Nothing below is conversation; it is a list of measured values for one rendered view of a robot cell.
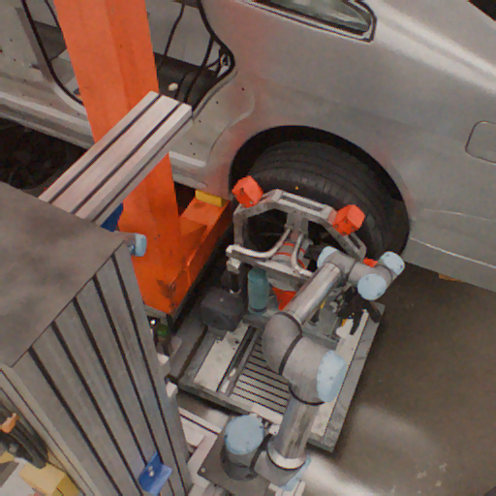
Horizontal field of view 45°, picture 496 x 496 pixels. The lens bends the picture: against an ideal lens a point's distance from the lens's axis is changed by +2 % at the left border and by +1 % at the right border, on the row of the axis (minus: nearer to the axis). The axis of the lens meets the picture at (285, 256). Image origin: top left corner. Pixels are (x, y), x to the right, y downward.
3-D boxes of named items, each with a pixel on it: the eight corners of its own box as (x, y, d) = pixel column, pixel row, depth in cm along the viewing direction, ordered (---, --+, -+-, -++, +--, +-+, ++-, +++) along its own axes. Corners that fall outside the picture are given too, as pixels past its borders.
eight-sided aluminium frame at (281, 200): (354, 300, 260) (374, 220, 216) (349, 312, 256) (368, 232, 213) (240, 259, 271) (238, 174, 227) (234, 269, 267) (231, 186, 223)
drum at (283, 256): (315, 258, 248) (318, 236, 237) (295, 296, 236) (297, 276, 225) (283, 246, 251) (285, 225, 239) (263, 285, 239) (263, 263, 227)
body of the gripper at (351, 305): (331, 301, 199) (352, 277, 193) (352, 308, 203) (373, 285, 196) (335, 318, 194) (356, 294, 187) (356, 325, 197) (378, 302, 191)
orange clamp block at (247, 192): (264, 191, 230) (250, 174, 226) (257, 205, 226) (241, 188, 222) (253, 196, 235) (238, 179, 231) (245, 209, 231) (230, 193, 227)
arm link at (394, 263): (382, 255, 180) (390, 246, 188) (360, 279, 186) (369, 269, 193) (401, 272, 179) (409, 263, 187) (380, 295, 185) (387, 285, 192)
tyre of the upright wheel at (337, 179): (242, 124, 243) (262, 232, 293) (216, 162, 229) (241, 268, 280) (401, 155, 223) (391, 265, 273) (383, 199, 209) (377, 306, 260)
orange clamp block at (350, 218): (350, 223, 225) (365, 214, 218) (343, 237, 220) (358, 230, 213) (336, 210, 222) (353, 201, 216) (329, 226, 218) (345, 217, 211)
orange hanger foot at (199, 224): (239, 208, 296) (238, 158, 269) (190, 289, 267) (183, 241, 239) (209, 198, 300) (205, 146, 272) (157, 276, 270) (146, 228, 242)
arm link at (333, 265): (239, 360, 156) (324, 263, 190) (275, 382, 153) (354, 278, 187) (244, 332, 149) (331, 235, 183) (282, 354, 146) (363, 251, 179)
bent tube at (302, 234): (342, 248, 226) (346, 231, 218) (325, 287, 215) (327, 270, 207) (299, 233, 230) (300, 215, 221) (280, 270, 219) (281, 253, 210)
